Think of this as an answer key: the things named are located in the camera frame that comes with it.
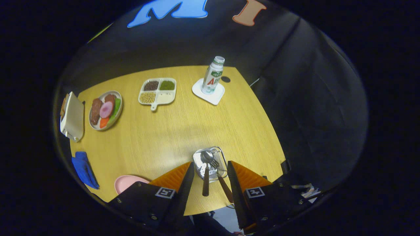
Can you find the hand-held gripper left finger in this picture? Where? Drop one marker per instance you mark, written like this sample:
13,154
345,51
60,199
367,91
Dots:
187,186

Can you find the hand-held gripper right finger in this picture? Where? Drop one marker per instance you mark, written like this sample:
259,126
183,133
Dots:
236,190

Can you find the black table edge clamp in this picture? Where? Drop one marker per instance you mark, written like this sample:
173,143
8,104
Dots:
285,166

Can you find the pink plate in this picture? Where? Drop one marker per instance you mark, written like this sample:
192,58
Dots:
126,183

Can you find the white divided tray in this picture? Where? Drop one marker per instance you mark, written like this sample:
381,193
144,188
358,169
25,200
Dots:
165,97

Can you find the white square coaster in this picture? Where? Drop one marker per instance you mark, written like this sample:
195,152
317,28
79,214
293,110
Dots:
215,98

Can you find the pile of yellow beans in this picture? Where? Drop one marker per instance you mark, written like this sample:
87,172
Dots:
147,97

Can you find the pile of green beans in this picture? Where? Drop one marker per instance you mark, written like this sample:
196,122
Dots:
167,85

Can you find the orange carrot piece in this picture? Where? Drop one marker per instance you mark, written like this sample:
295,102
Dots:
104,123

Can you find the blue towel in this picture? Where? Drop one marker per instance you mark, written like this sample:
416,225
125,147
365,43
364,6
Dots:
83,168

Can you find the green lettuce leaf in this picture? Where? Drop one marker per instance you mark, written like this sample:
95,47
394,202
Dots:
116,106

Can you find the pile of dark brown beans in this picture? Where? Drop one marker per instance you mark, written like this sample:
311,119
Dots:
151,85

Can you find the white drink bottle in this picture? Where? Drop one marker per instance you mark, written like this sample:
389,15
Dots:
211,78

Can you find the pink ham slice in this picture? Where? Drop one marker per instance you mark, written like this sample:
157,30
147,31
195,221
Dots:
106,109

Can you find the small brown meat piece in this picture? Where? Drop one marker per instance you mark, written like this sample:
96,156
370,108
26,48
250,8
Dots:
110,98

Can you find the large brown steak piece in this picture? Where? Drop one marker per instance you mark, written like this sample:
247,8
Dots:
95,111

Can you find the grey food plate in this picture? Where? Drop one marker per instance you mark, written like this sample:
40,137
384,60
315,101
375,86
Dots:
99,96

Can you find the white toaster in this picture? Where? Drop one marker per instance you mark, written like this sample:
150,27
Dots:
74,118

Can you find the brown toast slice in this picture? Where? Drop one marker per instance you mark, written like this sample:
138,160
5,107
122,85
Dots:
64,105

